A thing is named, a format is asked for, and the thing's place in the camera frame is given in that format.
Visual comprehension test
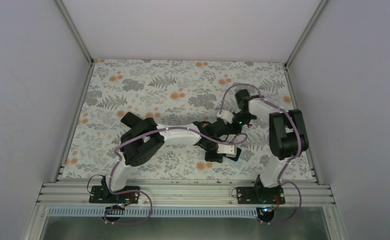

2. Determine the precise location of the black phone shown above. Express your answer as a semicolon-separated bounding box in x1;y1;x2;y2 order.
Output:
120;112;143;128

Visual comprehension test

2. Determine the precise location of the black smartphone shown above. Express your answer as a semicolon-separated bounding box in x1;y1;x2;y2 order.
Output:
225;152;241;162

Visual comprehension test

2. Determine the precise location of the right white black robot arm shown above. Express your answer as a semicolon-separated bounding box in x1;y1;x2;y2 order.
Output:
194;89;309;205

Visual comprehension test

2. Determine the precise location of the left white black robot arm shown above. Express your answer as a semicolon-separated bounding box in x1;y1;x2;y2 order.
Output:
102;118;227;203

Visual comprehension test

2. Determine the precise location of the floral patterned table mat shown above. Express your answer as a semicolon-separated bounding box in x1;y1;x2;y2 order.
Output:
62;59;317;182

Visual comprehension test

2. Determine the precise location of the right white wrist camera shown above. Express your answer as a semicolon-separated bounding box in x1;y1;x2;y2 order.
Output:
216;110;234;124

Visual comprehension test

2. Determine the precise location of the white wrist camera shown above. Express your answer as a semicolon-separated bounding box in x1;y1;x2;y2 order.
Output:
216;110;234;124
216;144;239;155

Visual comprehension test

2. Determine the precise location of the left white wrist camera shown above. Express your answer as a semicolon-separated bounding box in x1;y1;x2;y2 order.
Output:
216;144;239;155

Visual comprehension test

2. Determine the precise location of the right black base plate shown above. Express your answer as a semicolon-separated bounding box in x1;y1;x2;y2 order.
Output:
236;185;286;205

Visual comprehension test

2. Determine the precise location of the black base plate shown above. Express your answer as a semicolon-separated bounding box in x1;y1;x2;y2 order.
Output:
236;185;286;205
88;185;139;204

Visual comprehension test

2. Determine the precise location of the slotted grey cable duct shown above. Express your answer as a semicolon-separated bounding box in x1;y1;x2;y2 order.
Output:
46;206;257;219

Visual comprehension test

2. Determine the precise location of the aluminium extrusion rail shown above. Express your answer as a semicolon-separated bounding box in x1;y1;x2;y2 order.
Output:
36;180;336;207

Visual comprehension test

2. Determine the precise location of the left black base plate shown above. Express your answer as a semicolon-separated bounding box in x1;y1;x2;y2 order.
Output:
88;185;139;204

